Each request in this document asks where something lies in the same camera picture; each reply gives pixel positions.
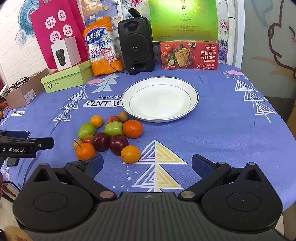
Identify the magenta paper bag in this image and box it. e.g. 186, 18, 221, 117
30, 0, 89, 70

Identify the orange pack of paper cups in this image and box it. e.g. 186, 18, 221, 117
83, 16, 125, 77

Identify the green gift box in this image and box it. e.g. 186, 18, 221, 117
148, 0, 219, 42

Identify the small blue paper fan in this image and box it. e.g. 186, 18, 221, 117
15, 29, 29, 46

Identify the white door frame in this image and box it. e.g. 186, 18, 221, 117
227, 0, 244, 67

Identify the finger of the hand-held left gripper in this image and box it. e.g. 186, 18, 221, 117
0, 130, 31, 139
0, 136, 55, 150

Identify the red cracker box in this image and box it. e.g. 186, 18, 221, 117
160, 41, 219, 70

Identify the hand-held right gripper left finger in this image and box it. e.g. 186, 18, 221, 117
32, 153, 117, 201

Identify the orange with black stem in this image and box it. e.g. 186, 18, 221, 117
73, 139, 96, 161

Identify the large deep orange tangerine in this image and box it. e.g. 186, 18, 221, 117
122, 120, 143, 139

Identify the white box with cup picture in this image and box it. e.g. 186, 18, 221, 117
50, 36, 82, 71

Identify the black speaker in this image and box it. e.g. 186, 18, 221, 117
118, 9, 155, 74

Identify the black speaker cable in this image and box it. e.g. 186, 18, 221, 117
109, 54, 133, 76

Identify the pastel printed poster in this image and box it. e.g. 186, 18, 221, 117
80, 0, 123, 26

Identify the red and yellow apple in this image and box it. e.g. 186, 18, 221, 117
106, 115, 121, 125

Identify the small yellow orange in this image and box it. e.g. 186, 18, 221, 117
90, 115, 104, 128

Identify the blue printed tablecloth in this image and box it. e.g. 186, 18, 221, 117
0, 62, 292, 202

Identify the green apple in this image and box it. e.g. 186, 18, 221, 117
78, 123, 96, 140
104, 121, 124, 137

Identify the white plate with blue rim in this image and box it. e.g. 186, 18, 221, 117
121, 76, 199, 123

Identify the light green shoe box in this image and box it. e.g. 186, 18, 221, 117
41, 60, 93, 93

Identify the brown cardboard box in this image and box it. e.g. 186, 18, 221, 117
6, 69, 50, 109

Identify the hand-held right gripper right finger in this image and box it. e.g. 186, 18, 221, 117
178, 153, 263, 200

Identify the dark red plum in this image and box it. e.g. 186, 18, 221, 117
110, 134, 129, 156
93, 132, 111, 152

